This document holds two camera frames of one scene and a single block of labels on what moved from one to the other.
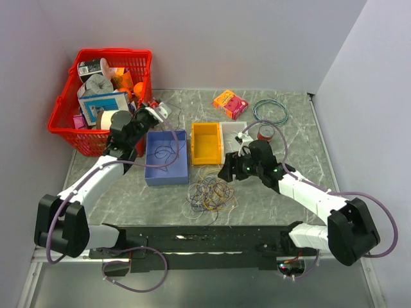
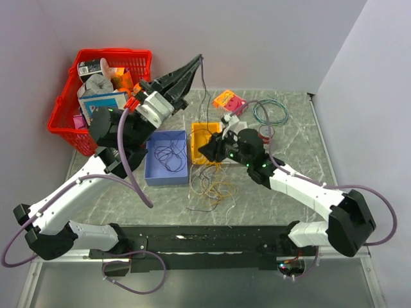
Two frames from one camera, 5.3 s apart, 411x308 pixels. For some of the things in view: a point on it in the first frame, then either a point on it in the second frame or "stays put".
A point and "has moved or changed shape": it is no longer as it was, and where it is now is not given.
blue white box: (91, 104) stays put
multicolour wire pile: (209, 194) has moved or changed shape
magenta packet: (78, 121) stays put
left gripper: (144, 111) -> (176, 93)
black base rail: (202, 247) stays put
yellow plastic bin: (206, 143) stays put
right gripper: (233, 160) -> (213, 149)
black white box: (88, 68) stays put
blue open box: (161, 149) stays put
